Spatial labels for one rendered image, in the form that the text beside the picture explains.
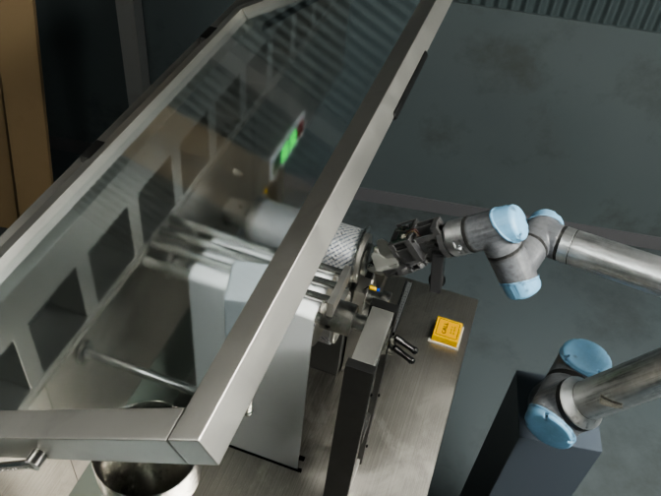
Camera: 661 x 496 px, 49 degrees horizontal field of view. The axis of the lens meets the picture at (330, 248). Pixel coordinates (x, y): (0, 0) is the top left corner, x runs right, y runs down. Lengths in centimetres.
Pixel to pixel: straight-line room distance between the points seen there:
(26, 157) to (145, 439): 285
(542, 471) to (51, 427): 152
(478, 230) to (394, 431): 58
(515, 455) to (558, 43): 182
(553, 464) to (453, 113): 184
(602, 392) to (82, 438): 116
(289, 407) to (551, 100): 218
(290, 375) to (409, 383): 52
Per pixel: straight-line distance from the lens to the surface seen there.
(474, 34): 316
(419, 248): 151
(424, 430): 180
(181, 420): 55
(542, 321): 336
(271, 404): 152
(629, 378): 153
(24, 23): 312
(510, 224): 141
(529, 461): 195
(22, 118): 328
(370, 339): 124
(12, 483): 124
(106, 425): 60
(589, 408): 161
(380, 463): 174
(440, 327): 196
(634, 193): 369
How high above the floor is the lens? 241
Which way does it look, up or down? 45 degrees down
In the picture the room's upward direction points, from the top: 7 degrees clockwise
